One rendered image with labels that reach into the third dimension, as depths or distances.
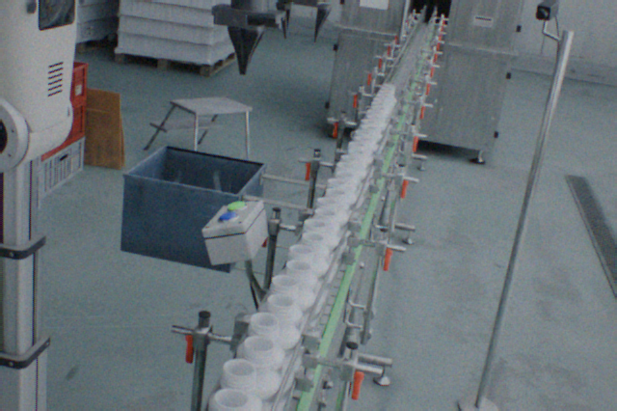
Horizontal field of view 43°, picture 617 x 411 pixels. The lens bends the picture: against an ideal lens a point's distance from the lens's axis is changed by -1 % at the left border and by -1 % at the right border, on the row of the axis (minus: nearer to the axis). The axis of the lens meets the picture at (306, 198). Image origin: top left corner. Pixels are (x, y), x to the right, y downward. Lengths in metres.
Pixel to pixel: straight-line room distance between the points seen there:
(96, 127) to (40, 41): 3.52
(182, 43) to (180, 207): 6.10
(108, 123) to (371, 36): 2.19
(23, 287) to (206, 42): 6.47
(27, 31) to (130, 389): 1.70
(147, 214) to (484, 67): 4.34
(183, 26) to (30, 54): 6.62
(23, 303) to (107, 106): 3.27
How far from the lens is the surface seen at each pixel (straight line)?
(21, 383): 1.83
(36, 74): 1.54
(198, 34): 8.08
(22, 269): 1.72
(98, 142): 5.08
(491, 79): 6.17
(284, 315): 1.03
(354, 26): 6.18
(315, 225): 1.33
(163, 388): 2.95
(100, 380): 2.98
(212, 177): 2.36
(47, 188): 4.63
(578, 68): 11.81
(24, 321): 1.78
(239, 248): 1.40
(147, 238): 2.15
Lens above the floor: 1.64
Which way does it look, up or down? 19 degrees down
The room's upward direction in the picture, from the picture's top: 8 degrees clockwise
